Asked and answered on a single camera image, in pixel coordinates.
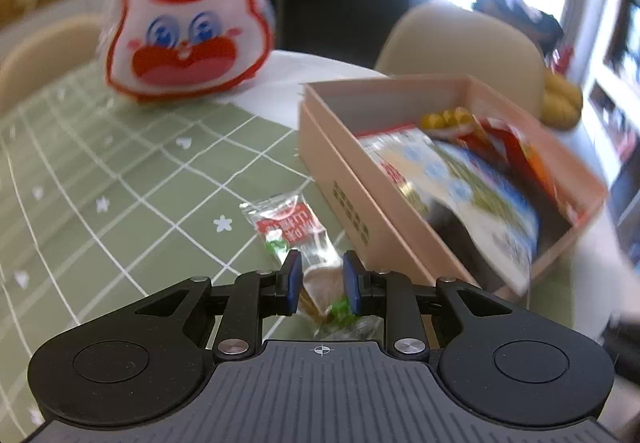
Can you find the small clear red-label candy packet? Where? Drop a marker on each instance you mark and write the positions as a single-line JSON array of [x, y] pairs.
[[286, 222]]

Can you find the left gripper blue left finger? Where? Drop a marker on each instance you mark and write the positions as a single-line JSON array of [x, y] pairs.
[[291, 281]]

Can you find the red white rabbit bag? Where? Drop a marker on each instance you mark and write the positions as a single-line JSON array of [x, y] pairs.
[[167, 50]]

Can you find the beige chair behind table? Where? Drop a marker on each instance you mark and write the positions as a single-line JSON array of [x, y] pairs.
[[47, 55]]

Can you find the red chicken leg packet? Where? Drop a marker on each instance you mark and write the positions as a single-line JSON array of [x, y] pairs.
[[504, 146]]

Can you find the blue seaweed snack packet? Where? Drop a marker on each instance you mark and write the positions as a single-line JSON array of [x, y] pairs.
[[480, 215]]

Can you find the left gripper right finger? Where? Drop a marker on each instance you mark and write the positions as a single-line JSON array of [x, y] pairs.
[[352, 269]]

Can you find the green checked tablecloth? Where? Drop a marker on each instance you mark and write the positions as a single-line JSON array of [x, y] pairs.
[[105, 201]]

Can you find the pink cardboard box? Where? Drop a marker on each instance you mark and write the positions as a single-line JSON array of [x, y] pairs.
[[383, 227]]

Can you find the beige chair at right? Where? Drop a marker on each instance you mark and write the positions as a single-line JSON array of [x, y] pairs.
[[438, 38]]

